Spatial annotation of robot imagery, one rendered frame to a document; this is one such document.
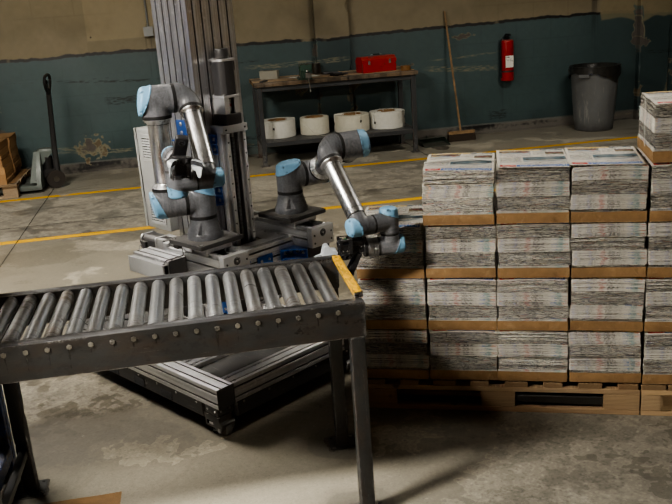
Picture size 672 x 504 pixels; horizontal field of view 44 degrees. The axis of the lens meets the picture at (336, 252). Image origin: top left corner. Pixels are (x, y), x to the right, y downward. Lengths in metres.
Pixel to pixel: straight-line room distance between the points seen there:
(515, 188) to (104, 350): 1.69
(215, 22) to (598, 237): 1.81
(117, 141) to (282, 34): 2.25
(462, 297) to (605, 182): 0.73
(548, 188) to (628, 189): 0.30
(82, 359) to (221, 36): 1.63
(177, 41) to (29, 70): 6.39
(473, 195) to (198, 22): 1.35
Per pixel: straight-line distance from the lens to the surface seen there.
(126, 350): 2.73
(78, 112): 9.99
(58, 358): 2.75
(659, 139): 3.41
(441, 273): 3.50
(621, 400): 3.74
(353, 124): 9.46
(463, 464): 3.37
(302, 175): 3.81
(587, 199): 3.42
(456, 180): 3.38
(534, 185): 3.40
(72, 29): 9.93
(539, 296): 3.52
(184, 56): 3.69
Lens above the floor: 1.76
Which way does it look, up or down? 17 degrees down
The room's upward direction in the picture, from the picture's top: 4 degrees counter-clockwise
